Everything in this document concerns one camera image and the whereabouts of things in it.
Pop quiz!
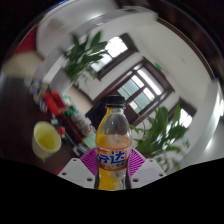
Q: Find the small potted plant white pot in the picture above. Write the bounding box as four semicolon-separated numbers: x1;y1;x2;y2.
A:
62;30;108;82

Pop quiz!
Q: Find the orange drink plastic bottle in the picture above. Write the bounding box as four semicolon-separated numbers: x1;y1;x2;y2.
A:
95;94;133;191

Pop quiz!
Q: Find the red carpeted staircase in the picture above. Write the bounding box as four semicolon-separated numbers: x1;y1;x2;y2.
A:
14;28;38;55

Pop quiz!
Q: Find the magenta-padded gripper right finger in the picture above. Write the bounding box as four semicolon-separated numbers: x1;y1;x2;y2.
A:
125;147;167;190

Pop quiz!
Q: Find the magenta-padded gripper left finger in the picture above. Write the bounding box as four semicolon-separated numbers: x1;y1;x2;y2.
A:
57;148;101;190

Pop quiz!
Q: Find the small red ball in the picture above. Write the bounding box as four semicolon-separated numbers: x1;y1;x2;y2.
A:
57;125;67;136

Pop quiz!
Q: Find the dark wooden glazed door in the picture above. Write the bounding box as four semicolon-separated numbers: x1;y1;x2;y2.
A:
99;58;175;125

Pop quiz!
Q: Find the dark framed window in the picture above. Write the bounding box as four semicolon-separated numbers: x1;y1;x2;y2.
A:
173;98;198;130
91;33;138;80

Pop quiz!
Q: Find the large potted plant white pot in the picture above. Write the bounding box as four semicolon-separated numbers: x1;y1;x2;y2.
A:
129;104;190;172

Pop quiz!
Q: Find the green flat pad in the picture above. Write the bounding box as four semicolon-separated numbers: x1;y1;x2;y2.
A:
81;133;98;149

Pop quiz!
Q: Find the pale yellow cup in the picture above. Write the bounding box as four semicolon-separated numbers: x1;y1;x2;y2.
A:
31;120;63;161

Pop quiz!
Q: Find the red plastic box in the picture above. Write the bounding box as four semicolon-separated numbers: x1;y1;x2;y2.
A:
44;89;68;116

